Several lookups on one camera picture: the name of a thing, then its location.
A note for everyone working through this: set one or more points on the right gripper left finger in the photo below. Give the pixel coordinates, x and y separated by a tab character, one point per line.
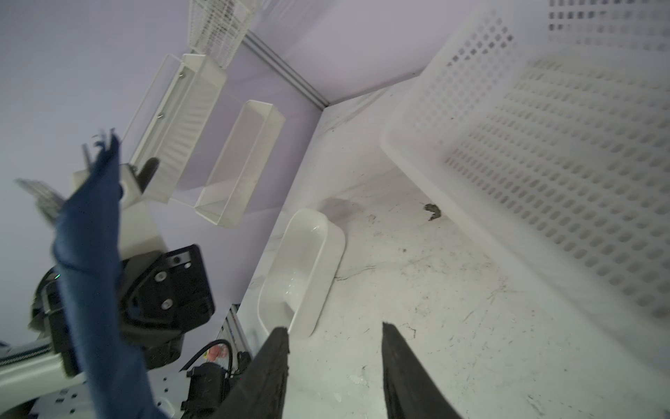
261	391

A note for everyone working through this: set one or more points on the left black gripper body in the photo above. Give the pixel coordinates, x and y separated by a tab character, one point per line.
161	297

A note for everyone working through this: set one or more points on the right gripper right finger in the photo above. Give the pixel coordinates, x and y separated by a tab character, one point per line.
408	389

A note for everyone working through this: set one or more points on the blue paper napkin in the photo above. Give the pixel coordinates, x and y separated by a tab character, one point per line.
87	258

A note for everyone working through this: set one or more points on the white rectangular plastic tray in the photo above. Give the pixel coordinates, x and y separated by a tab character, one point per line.
301	275

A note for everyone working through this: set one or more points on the white perforated plastic basket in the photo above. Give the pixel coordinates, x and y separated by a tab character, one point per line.
543	127

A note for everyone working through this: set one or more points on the silver fork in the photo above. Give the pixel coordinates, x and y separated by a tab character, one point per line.
47	200

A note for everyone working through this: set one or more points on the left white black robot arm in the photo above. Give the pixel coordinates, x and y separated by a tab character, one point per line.
31	371

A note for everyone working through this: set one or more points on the white two-tier mesh shelf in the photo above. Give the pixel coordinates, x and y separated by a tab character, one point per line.
209	147

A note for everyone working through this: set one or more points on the aluminium frame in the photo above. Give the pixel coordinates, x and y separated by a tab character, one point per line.
286	72

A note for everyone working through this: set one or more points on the white wire wall basket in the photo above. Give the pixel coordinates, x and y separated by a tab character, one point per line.
216	28

